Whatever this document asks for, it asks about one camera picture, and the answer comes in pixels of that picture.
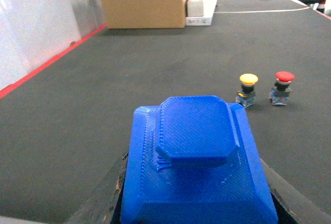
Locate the blue 3D-printed part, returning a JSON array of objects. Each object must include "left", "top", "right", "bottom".
[{"left": 120, "top": 96, "right": 278, "bottom": 223}]

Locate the white flat box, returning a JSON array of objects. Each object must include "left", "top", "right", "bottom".
[{"left": 186, "top": 0, "right": 217, "bottom": 26}]

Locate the red push button switch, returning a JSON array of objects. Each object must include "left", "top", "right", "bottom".
[{"left": 268, "top": 71, "right": 295, "bottom": 106}]

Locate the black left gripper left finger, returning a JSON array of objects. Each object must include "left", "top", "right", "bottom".
[{"left": 64, "top": 152, "right": 128, "bottom": 223}]

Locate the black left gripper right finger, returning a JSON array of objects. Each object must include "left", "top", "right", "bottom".
[{"left": 261, "top": 160, "right": 330, "bottom": 223}]

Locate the large cardboard box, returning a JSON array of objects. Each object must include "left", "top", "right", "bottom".
[{"left": 101, "top": 0, "right": 187, "bottom": 29}]

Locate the yellow push button switch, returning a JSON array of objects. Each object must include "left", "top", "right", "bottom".
[{"left": 235, "top": 73, "right": 259, "bottom": 108}]

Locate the white small box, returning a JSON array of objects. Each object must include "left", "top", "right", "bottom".
[{"left": 187, "top": 0, "right": 205, "bottom": 17}]

